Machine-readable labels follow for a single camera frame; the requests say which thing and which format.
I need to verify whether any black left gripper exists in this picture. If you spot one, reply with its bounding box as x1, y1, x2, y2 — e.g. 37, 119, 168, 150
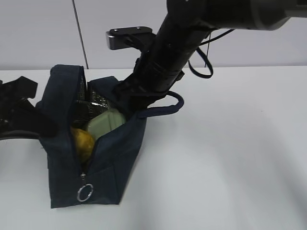
0, 76, 58, 140

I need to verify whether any yellow pear-shaped toy fruit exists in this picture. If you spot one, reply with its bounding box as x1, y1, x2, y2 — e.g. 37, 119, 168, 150
71, 127, 95, 164

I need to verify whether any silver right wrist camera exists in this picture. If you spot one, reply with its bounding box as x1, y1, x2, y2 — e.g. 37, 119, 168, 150
106, 26, 156, 52

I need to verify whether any dark blue zippered lunch bag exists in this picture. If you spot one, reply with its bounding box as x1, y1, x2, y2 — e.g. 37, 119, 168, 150
36, 65, 184, 208

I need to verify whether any green lidded glass food container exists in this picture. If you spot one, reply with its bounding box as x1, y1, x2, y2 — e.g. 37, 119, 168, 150
86, 109, 126, 140

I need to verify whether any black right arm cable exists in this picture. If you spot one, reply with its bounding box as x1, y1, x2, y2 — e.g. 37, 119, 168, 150
188, 28, 235, 79

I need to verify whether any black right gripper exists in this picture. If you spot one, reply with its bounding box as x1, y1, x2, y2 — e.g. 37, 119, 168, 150
113, 57, 185, 110

